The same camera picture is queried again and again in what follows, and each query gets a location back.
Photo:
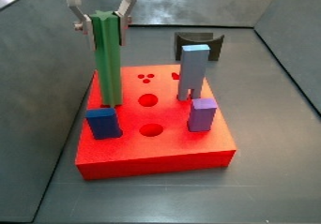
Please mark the green star-shaped peg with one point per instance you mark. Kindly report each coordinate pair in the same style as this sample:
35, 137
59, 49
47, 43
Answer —
107, 56

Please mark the red shape sorter board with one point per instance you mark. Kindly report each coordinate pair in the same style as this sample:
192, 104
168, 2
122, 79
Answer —
157, 143

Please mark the black curved holder stand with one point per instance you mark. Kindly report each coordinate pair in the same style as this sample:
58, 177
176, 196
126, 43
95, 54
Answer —
192, 38

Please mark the light blue tall peg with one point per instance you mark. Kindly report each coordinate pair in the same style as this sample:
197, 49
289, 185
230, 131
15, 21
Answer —
193, 68

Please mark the dark blue rectangular peg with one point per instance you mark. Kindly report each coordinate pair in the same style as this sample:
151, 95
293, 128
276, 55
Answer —
103, 123

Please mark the purple cylinder peg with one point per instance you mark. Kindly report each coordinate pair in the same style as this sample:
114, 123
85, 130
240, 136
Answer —
202, 111

